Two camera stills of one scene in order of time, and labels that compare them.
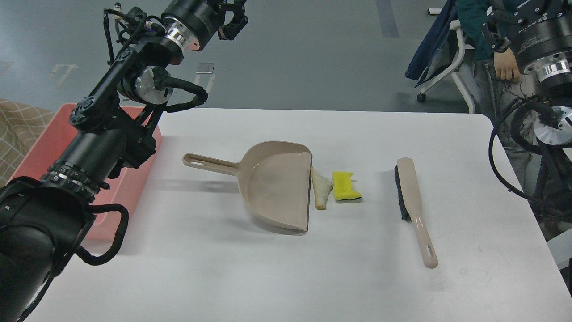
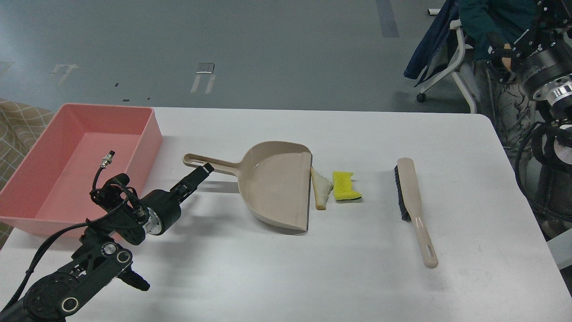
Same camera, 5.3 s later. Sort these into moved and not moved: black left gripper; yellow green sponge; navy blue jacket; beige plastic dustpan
Moved: black left gripper
Not moved: yellow green sponge; beige plastic dustpan; navy blue jacket
